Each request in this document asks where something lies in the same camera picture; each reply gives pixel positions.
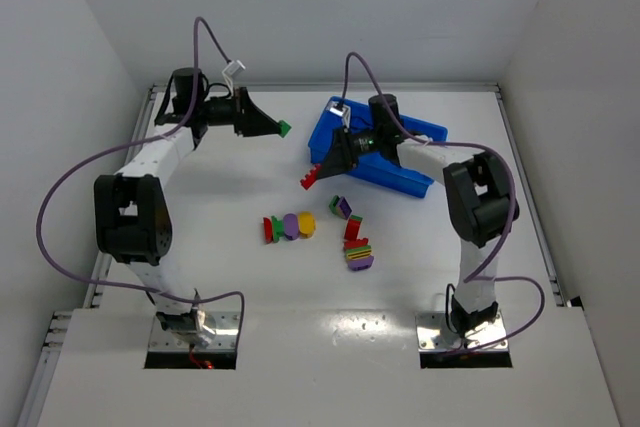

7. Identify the red rectangular duplo brick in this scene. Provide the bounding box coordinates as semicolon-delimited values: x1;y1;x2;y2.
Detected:
299;164;321;190

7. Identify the green small duplo brick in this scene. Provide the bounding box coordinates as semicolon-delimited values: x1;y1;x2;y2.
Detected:
278;120;291;138

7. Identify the red rounded duplo brick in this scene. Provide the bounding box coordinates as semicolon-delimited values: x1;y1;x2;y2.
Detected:
344;215;362;241

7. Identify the green sloped duplo brick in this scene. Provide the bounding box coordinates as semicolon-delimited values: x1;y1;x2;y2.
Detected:
329;195;341;216

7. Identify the red stud duplo brick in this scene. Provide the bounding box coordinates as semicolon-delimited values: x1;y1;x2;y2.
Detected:
343;238;369;251

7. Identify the purple rounded duplo brick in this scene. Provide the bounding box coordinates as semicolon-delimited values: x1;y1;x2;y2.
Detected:
347;256;374;272

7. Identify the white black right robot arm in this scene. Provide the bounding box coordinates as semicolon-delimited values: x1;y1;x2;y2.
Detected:
318;94;518;338

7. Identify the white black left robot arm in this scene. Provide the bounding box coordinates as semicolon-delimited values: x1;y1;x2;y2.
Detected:
94;67;290;348

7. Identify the blue plastic divided bin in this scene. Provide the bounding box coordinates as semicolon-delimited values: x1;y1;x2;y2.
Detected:
300;94;448;198

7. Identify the yellow rounded duplo brick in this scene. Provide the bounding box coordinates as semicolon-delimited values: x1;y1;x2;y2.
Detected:
297;211;316;239

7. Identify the purple rounded brick left cluster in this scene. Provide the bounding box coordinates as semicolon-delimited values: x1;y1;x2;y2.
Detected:
282;213;300;241

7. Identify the green brick left cluster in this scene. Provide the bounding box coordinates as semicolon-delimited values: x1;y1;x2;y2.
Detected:
270;216;285;243

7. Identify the red half-round brick left cluster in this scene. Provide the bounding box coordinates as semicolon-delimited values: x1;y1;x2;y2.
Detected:
263;217;273;244

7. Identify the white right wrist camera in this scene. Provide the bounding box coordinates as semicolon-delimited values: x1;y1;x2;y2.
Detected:
325;101;351;128

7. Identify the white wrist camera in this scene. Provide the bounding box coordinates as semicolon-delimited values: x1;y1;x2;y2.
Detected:
221;60;246;91
325;101;351;128

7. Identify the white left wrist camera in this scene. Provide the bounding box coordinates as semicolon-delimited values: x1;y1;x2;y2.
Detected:
221;60;246;91

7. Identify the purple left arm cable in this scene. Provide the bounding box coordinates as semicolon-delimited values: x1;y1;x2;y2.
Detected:
35;16;246;348

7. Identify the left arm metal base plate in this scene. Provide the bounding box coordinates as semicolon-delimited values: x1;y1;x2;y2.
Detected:
148;310;241;354

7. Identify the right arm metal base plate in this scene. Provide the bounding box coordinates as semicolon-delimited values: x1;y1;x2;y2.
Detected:
415;311;509;354

